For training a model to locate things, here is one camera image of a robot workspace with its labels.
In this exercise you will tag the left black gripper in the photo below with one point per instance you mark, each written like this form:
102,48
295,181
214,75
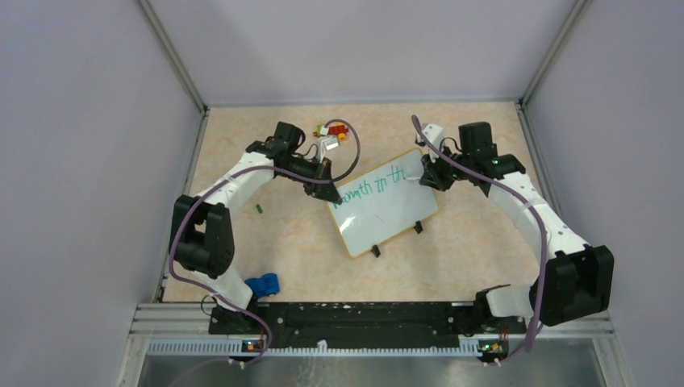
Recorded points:
323,191

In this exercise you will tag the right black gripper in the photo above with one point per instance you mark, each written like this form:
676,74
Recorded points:
432,176

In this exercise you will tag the yellow framed whiteboard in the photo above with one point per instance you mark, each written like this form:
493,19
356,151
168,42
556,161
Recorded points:
379,204

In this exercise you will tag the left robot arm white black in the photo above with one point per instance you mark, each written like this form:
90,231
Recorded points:
202,245

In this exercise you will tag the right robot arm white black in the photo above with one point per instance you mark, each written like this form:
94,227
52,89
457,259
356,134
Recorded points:
575,277

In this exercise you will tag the black whiteboard foot right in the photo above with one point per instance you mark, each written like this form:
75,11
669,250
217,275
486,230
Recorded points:
418,227

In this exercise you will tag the black whiteboard foot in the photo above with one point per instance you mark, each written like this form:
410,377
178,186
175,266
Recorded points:
375,250
418,227

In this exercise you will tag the black whiteboard foot left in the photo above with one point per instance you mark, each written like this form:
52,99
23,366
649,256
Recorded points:
375,250

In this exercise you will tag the blue toy car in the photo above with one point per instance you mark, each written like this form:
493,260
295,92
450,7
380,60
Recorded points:
264,286

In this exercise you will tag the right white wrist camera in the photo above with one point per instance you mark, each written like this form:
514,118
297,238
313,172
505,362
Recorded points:
431,138

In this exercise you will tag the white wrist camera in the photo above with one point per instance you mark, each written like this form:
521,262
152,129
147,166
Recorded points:
325,144
431,138

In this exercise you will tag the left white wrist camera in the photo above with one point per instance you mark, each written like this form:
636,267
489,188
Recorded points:
325,144

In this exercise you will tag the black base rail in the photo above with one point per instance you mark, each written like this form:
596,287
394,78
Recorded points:
362,325

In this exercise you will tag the white slotted cable duct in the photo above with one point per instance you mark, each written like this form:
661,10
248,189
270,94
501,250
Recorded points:
238,348

